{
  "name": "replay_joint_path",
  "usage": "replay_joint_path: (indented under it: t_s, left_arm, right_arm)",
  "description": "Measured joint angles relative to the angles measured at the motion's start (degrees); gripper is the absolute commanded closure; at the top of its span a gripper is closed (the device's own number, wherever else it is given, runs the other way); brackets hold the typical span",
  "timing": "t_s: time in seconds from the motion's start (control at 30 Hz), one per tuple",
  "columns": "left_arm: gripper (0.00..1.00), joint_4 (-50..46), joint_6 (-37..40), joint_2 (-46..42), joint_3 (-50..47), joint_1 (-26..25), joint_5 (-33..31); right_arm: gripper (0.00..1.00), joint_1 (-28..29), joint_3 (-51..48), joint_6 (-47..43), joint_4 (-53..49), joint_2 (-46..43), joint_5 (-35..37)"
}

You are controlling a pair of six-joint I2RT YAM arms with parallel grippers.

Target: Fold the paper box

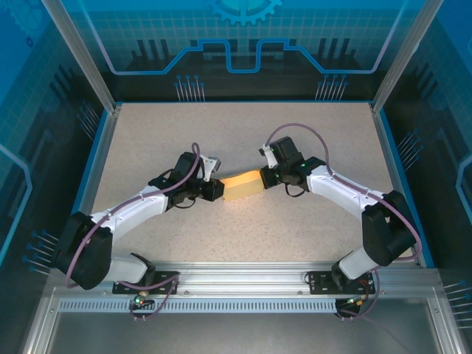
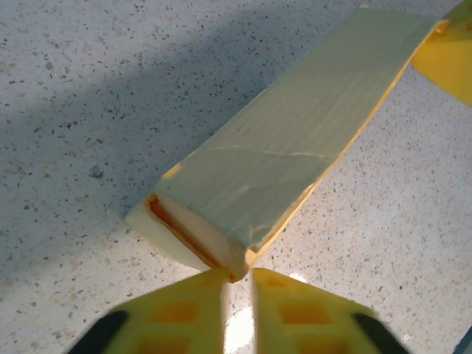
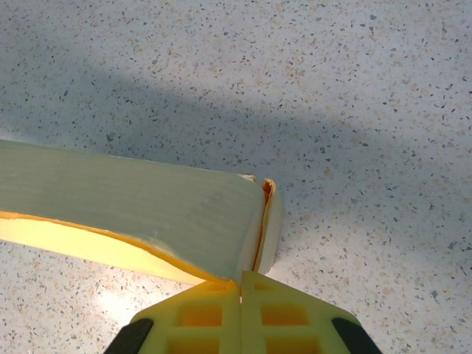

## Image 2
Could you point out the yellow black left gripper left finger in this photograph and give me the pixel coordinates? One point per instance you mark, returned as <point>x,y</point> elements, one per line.
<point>177,324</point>

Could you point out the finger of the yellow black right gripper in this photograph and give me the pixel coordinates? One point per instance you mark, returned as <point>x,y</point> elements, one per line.
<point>462,9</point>
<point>450,59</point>

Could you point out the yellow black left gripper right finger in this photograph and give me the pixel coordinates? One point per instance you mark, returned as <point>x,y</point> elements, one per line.
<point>306,324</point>

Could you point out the yellow paper box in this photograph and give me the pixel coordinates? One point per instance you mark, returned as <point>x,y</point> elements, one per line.
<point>287,129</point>

